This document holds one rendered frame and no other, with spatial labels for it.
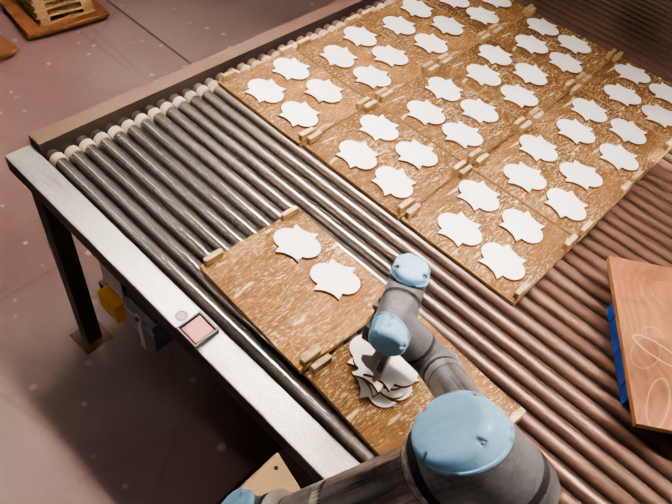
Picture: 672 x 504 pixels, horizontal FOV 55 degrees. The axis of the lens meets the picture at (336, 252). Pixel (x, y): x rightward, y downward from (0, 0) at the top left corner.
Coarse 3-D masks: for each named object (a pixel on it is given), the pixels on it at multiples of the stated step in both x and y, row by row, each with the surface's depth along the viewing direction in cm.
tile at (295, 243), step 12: (288, 228) 181; (300, 228) 181; (276, 240) 177; (288, 240) 178; (300, 240) 178; (312, 240) 179; (276, 252) 175; (288, 252) 175; (300, 252) 176; (312, 252) 176
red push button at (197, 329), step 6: (198, 318) 160; (186, 324) 159; (192, 324) 159; (198, 324) 159; (204, 324) 160; (186, 330) 158; (192, 330) 158; (198, 330) 158; (204, 330) 158; (210, 330) 159; (192, 336) 157; (198, 336) 157; (204, 336) 157
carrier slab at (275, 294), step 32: (288, 224) 183; (224, 256) 173; (256, 256) 174; (320, 256) 177; (224, 288) 166; (256, 288) 168; (288, 288) 169; (384, 288) 172; (256, 320) 161; (288, 320) 162; (320, 320) 164; (352, 320) 165; (288, 352) 156
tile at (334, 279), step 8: (320, 264) 174; (328, 264) 174; (336, 264) 174; (312, 272) 172; (320, 272) 172; (328, 272) 172; (336, 272) 173; (344, 272) 173; (352, 272) 173; (312, 280) 171; (320, 280) 170; (328, 280) 170; (336, 280) 171; (344, 280) 171; (352, 280) 171; (320, 288) 168; (328, 288) 169; (336, 288) 169; (344, 288) 169; (352, 288) 170; (336, 296) 167
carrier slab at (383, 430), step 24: (336, 360) 157; (312, 384) 153; (336, 384) 152; (480, 384) 157; (336, 408) 149; (360, 408) 149; (408, 408) 151; (504, 408) 153; (360, 432) 145; (384, 432) 146
